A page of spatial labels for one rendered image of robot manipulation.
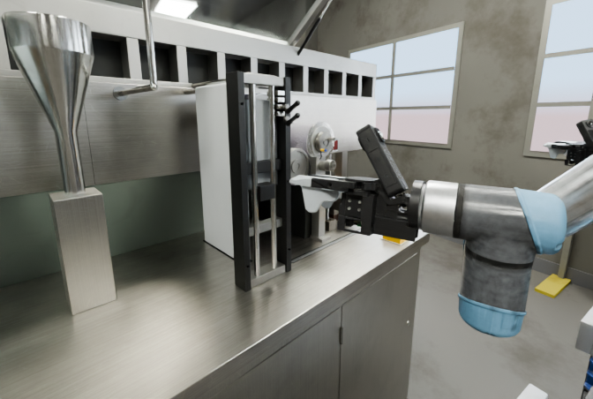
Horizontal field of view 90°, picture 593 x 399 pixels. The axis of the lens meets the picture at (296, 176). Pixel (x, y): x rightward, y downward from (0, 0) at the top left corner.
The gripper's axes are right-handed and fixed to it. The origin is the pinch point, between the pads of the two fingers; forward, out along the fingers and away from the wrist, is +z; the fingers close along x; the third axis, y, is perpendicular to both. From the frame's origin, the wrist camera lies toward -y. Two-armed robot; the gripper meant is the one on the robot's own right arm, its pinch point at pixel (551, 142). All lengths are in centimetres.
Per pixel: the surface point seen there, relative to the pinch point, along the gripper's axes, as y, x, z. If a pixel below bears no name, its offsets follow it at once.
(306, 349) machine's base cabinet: 33, -112, -40
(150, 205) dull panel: -2, -155, 0
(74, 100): -35, -152, -33
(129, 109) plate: -34, -153, -3
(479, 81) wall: -29, 103, 167
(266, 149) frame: -17, -113, -25
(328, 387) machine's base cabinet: 52, -107, -34
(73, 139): -27, -155, -33
